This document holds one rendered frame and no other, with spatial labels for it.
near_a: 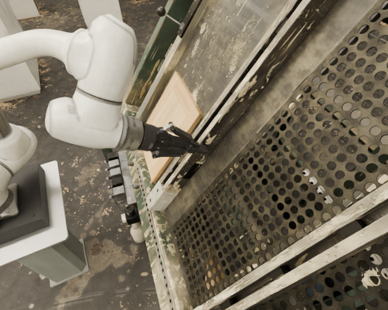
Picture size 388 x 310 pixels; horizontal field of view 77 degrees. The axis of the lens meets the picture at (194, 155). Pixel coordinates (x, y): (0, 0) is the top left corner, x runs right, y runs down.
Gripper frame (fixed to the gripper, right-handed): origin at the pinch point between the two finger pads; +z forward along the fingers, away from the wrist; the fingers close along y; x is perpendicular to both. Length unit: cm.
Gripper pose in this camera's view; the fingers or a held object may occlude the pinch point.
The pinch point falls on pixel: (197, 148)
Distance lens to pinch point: 77.1
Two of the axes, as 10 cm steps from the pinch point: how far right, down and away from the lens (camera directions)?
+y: 5.2, -6.8, -5.2
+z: 7.9, 1.5, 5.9
